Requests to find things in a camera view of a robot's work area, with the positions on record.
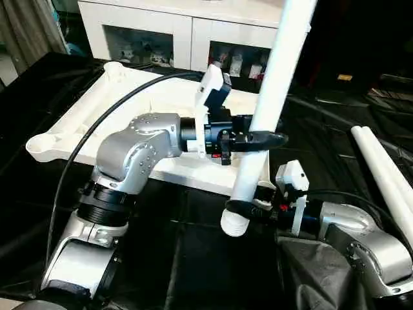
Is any white plastic table top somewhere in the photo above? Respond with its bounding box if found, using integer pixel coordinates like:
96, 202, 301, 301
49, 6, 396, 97
25, 61, 277, 208

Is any black mat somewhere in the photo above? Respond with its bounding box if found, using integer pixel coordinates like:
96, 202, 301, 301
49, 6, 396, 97
0, 51, 413, 310

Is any white cabinet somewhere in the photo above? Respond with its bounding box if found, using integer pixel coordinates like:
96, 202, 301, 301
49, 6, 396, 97
77, 0, 312, 94

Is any grey curtain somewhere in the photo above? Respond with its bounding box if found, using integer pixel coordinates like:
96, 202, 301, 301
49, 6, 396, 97
0, 0, 67, 85

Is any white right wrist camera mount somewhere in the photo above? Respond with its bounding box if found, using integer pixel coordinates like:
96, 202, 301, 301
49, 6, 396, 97
275, 160, 310, 236

